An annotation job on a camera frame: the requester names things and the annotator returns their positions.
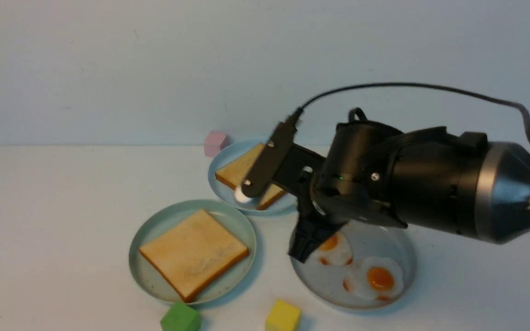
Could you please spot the pink cube block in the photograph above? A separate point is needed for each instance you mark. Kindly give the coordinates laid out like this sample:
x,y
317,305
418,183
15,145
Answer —
x,y
215,142

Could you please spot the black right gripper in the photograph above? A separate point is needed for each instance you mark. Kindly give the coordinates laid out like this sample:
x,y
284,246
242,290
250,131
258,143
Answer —
x,y
343,190

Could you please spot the fried egg middle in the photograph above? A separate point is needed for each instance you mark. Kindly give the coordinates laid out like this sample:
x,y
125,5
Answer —
x,y
336,251

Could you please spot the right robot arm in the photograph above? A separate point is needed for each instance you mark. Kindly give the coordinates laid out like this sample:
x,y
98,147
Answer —
x,y
461,185

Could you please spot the fried egg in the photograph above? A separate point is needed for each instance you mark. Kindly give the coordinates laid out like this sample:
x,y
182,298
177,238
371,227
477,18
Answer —
x,y
378,279
336,251

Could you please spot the yellow cube block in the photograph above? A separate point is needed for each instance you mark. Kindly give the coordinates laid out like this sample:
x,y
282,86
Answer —
x,y
283,317

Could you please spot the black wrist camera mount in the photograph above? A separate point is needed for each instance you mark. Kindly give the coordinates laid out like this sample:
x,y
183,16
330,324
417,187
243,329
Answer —
x,y
282,163

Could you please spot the green cube block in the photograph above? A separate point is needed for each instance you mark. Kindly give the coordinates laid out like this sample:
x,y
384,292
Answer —
x,y
181,317

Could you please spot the pale green plate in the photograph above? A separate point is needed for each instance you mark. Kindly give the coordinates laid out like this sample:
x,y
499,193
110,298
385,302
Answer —
x,y
150,280

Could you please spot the fried egg bottom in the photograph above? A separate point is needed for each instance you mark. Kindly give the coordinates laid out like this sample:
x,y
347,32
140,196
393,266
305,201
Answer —
x,y
378,279

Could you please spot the light blue plate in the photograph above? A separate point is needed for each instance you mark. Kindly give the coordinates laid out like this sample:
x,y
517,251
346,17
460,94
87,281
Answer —
x,y
285,204

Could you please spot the grey speckled plate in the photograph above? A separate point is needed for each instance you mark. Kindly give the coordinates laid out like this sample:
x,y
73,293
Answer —
x,y
326,282

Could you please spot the toast slice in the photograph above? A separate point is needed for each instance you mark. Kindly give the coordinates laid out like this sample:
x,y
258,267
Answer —
x,y
194,253
233,173

